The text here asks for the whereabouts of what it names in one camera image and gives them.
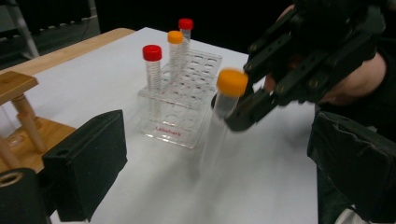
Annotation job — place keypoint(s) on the orange cap test tube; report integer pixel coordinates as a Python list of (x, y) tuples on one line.
[(232, 82), (175, 37)]

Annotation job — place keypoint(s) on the white table cover sheet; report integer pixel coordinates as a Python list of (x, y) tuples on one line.
[(155, 186)]

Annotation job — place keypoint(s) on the clear acrylic test tube rack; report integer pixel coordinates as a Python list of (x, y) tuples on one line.
[(174, 137)]

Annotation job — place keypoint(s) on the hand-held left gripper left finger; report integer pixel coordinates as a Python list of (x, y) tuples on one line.
[(84, 165)]

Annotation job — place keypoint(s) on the red cap test tube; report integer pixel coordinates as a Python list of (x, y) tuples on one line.
[(152, 53), (186, 24)]

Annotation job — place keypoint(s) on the wooden test tube rack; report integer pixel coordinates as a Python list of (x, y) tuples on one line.
[(46, 133)]

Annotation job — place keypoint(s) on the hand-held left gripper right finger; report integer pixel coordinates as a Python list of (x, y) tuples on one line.
[(358, 165)]

